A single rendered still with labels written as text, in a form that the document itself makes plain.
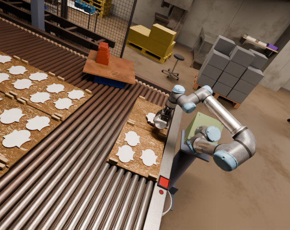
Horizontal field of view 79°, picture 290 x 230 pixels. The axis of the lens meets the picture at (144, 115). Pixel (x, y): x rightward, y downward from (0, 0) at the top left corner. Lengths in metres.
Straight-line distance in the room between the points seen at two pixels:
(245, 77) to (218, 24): 3.85
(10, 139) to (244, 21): 8.13
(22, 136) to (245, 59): 4.40
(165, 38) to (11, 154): 4.80
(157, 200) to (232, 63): 4.00
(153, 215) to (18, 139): 0.88
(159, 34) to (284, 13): 4.94
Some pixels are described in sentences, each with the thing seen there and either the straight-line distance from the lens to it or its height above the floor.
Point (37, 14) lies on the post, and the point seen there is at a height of 1.10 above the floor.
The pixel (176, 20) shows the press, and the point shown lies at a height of 0.95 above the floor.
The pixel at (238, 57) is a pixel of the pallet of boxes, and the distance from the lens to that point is 4.70.
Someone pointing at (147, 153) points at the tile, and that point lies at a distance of 1.28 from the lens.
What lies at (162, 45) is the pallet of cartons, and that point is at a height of 0.47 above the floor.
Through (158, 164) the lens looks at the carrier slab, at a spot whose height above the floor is 0.94.
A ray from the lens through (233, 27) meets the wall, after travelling 8.38.
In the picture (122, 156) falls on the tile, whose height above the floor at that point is 0.94.
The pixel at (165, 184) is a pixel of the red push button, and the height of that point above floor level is 0.93.
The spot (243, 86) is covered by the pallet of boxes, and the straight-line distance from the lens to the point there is 4.96.
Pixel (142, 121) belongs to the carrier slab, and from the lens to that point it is 1.50.
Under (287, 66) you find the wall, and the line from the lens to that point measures 8.56.
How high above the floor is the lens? 1.89
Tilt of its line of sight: 37 degrees down
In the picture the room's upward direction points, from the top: 24 degrees clockwise
